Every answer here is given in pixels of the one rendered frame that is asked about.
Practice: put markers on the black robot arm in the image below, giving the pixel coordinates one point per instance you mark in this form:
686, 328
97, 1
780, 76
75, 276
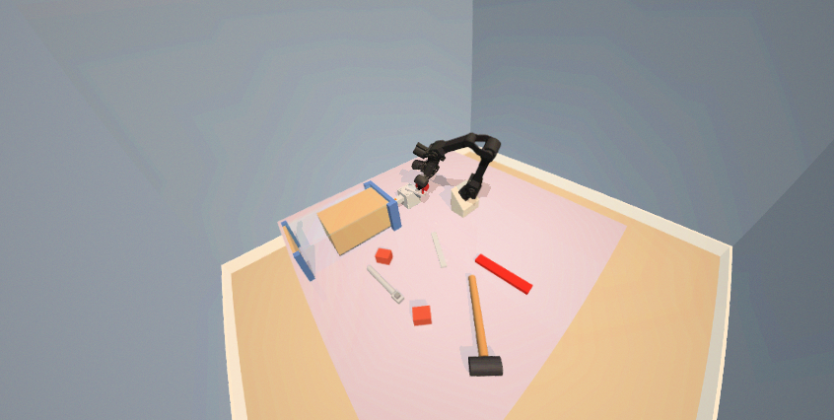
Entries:
437, 151

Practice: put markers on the wooden-handled black mallet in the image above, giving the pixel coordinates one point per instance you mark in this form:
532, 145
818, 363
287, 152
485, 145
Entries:
483, 365

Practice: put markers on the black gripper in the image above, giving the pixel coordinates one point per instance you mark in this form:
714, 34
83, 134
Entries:
428, 172

